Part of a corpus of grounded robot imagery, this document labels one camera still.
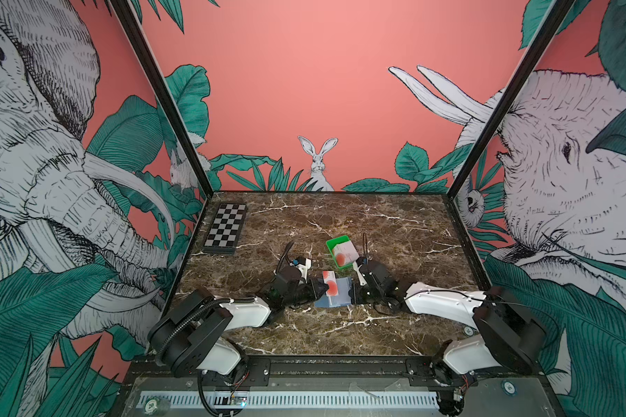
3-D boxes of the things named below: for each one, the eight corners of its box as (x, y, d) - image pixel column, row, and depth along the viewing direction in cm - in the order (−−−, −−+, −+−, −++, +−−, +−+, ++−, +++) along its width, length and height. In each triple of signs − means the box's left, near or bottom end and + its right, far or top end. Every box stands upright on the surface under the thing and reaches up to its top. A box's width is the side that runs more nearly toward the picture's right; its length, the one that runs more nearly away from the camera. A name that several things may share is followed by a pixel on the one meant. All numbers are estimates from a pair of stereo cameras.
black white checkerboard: (205, 253, 102) (201, 248, 98) (220, 208, 117) (218, 202, 114) (235, 254, 102) (233, 248, 99) (246, 209, 117) (244, 203, 114)
